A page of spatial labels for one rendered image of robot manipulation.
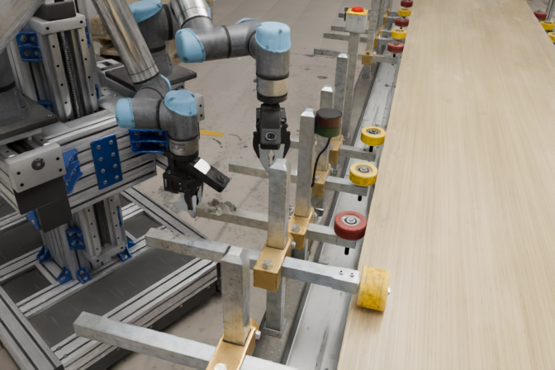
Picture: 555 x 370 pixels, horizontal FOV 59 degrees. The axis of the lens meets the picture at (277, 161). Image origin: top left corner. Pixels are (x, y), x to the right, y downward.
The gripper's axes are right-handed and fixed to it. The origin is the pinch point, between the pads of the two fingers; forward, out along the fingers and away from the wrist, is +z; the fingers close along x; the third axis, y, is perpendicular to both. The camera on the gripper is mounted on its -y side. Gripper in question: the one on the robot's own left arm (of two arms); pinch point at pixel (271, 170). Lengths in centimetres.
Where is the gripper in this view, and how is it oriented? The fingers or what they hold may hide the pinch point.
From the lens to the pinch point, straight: 121.3
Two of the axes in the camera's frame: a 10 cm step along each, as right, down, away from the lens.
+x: -10.0, 0.1, -0.7
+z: -0.3, 8.6, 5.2
